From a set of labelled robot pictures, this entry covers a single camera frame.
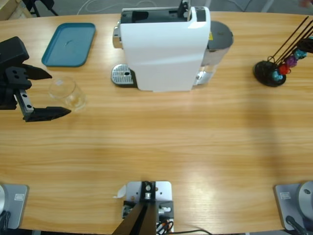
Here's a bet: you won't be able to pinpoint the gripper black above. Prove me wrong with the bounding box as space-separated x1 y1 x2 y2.
0 64 72 123

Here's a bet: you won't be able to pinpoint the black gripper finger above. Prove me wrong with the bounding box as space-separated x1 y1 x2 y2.
298 38 313 53

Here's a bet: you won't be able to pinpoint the clear glass cup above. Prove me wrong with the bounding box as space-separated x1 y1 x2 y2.
48 76 88 112

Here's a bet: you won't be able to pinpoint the white capsule coffee machine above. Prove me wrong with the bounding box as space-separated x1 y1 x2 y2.
111 0 211 93

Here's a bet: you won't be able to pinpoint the red coffee capsule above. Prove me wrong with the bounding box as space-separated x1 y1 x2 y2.
278 63 291 75

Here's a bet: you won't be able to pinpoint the black capsule holder with rods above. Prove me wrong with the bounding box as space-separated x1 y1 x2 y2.
253 16 313 88

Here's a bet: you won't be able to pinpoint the teal plastic tray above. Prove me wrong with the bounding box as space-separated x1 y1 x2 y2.
41 23 96 68

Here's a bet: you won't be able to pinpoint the clear water tank grey lid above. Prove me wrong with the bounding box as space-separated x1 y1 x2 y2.
193 21 234 86

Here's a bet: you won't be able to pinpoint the wooden crate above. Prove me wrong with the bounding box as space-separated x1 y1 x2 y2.
0 0 32 22

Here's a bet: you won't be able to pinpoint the white paper tab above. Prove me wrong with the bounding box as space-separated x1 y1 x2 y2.
112 185 127 199

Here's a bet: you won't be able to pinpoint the white mounting block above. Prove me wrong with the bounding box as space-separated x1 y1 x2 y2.
122 180 176 233

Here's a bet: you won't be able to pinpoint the black chair frame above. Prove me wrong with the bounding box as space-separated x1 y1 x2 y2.
23 0 59 17

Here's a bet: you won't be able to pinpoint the white floor cable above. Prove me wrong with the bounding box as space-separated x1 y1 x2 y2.
77 0 157 14

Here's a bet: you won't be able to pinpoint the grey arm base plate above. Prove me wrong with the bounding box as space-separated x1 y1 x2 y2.
0 183 30 230
273 180 313 231

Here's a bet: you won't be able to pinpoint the black base cable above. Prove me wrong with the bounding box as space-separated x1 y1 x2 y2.
0 210 12 230
285 215 308 235

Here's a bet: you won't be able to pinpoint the dark camera post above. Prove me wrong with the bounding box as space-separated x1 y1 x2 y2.
112 181 157 235

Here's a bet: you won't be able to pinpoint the orange and black wires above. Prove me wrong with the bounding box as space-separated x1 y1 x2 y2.
156 218 175 233

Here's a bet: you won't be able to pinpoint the black cable at table edge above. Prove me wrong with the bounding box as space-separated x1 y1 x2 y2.
171 229 213 235

